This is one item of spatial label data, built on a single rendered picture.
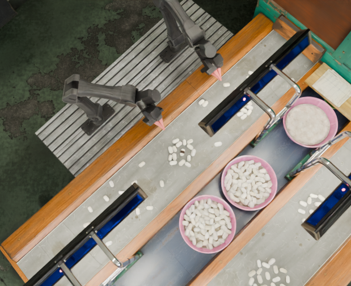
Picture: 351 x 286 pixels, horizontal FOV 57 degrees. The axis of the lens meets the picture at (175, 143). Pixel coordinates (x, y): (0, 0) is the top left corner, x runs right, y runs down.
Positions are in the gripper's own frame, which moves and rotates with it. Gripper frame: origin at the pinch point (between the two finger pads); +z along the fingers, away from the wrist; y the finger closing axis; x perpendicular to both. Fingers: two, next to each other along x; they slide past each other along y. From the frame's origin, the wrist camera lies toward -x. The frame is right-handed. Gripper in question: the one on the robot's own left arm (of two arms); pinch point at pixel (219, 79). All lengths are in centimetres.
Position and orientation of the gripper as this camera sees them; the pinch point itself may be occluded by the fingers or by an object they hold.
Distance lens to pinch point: 166.1
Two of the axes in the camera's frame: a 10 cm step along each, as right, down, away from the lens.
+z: 5.6, 7.0, 4.6
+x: -4.0, -2.5, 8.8
